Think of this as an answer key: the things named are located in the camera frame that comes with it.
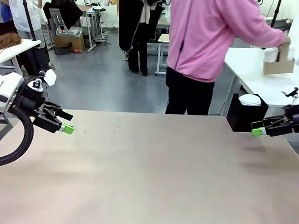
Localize person in pink sweater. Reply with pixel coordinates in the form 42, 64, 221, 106
163, 0, 293, 119

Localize black storage bin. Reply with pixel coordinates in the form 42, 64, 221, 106
226, 93, 270, 133

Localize black hanging cloth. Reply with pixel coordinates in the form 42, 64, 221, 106
41, 0, 84, 31

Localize stack of white cup lids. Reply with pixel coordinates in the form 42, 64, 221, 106
239, 93, 262, 107

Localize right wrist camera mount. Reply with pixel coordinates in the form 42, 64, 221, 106
280, 86, 299, 106

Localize small wooden top table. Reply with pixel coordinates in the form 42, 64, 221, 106
154, 32, 171, 76

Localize white table with brown fur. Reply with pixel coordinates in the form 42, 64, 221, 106
0, 37, 42, 72

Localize bystander in white shirt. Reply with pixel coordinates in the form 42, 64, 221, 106
3, 0, 54, 76

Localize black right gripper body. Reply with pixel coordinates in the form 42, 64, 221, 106
263, 101, 299, 138

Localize bystander in black coat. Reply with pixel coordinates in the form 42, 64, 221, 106
115, 0, 164, 78

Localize black corrugated cable hose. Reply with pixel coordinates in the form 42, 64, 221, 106
0, 104, 35, 169

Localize white paper cup with lid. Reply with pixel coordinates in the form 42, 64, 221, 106
263, 47, 279, 64

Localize brown cardboard box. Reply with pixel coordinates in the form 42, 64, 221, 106
52, 29, 86, 54

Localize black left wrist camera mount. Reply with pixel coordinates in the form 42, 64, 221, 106
26, 74, 47, 92

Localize white paper tag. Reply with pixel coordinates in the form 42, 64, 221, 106
43, 69, 57, 87

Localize brown furry cloth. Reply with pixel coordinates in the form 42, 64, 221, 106
0, 31, 22, 53

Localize brown cardboard cup carrier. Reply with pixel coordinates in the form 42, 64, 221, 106
263, 43, 296, 76

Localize person's right forearm pink sleeve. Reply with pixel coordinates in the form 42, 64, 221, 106
236, 15, 289, 49

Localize black stand pole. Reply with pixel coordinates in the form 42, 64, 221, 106
270, 0, 283, 28
18, 0, 38, 41

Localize grey plastic container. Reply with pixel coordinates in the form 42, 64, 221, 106
55, 25, 82, 37

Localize grey metal desk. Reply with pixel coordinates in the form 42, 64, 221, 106
75, 5, 108, 54

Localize white side table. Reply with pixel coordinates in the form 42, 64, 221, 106
221, 46, 299, 118

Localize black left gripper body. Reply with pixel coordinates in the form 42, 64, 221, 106
16, 86, 65, 134

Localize bystander in blue top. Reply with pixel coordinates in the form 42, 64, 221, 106
0, 0, 16, 36

